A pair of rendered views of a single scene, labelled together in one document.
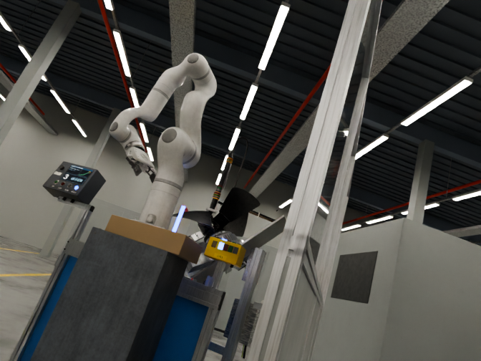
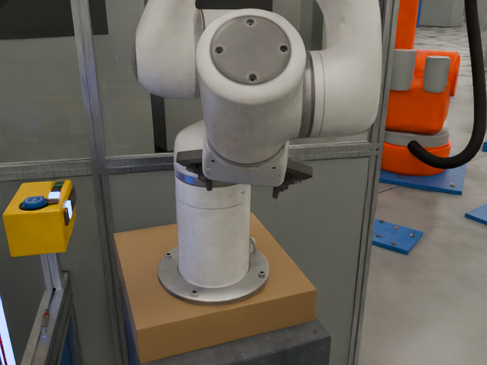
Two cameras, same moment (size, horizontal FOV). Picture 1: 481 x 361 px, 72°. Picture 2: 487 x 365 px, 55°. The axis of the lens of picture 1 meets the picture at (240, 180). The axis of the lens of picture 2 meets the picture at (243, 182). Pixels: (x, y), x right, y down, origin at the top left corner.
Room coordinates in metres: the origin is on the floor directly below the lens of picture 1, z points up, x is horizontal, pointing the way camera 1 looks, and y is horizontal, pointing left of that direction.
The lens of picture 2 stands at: (1.68, 0.89, 1.44)
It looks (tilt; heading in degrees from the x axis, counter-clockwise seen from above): 22 degrees down; 238
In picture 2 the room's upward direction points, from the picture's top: straight up
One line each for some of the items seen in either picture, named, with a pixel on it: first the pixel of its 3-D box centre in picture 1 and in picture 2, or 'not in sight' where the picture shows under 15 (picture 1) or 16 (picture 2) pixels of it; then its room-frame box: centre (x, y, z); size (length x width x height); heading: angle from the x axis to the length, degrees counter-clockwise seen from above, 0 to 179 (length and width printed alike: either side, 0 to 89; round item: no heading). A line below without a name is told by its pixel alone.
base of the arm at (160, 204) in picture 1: (159, 208); (213, 223); (1.35, 0.28, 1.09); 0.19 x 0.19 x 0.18
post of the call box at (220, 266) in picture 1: (217, 274); (51, 261); (1.57, -0.04, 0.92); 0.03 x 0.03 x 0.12; 70
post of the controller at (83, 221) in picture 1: (83, 222); not in sight; (1.86, 0.73, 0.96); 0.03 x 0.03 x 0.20; 70
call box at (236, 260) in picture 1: (225, 253); (43, 218); (1.57, -0.04, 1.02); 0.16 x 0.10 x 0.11; 70
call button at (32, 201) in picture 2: not in sight; (34, 203); (1.59, 0.00, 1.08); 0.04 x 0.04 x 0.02
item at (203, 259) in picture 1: (195, 256); not in sight; (1.95, 0.10, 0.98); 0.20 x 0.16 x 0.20; 70
